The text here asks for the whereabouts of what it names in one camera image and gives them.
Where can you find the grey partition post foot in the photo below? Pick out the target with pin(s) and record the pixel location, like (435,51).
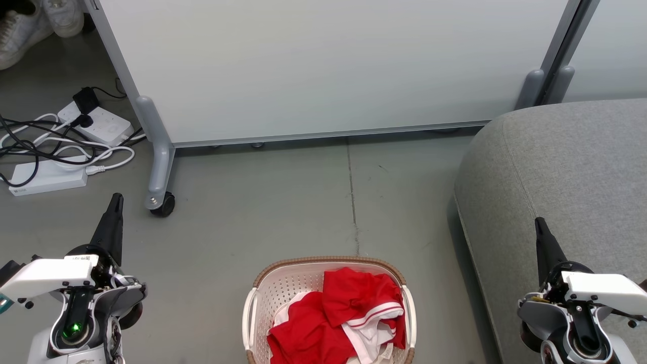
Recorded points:
(529,91)
(561,86)

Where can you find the plain red garment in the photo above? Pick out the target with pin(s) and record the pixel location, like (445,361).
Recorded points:
(303,333)

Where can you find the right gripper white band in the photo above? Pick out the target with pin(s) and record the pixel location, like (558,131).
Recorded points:
(606,290)

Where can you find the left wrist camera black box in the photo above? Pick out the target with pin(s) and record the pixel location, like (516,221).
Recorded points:
(7,271)

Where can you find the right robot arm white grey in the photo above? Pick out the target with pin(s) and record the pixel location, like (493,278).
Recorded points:
(581,338)

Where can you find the black power adapter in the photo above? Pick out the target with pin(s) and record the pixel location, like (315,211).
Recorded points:
(86,99)

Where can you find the white plastic laundry basket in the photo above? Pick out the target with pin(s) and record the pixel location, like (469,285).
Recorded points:
(283,283)

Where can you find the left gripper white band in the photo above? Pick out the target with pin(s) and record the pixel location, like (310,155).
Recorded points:
(45,275)

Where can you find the grey fabric sofa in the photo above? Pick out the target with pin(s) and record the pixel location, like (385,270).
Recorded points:
(556,167)

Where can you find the red garment white striped trim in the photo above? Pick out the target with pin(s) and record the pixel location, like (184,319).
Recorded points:
(354,293)

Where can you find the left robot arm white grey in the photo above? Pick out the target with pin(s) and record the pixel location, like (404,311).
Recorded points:
(73,331)

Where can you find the large white partition panel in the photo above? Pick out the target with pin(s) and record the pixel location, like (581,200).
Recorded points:
(328,65)

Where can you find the short white power strip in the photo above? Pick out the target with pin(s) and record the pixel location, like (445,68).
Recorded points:
(108,126)

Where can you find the narrow white partition panel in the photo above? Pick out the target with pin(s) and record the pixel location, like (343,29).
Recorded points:
(616,45)

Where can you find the black caster wheel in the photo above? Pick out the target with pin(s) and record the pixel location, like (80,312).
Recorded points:
(166,205)

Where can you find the grey partition leg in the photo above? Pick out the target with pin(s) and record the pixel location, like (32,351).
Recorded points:
(160,156)

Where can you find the long white power strip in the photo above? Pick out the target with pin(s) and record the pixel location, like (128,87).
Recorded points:
(45,179)

